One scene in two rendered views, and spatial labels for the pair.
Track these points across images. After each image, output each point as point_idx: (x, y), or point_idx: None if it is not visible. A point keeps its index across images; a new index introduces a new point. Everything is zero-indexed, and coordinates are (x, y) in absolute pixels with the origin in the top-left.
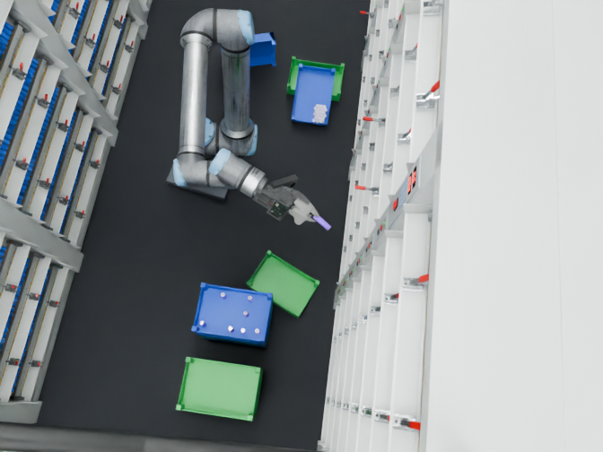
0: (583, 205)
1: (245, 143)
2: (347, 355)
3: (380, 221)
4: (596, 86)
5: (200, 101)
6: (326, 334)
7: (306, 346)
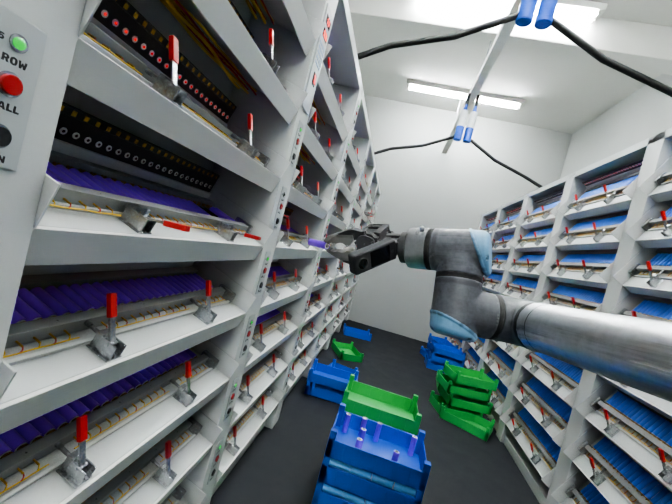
0: None
1: None
2: (285, 296)
3: (287, 156)
4: None
5: (613, 319)
6: (228, 501)
7: (260, 496)
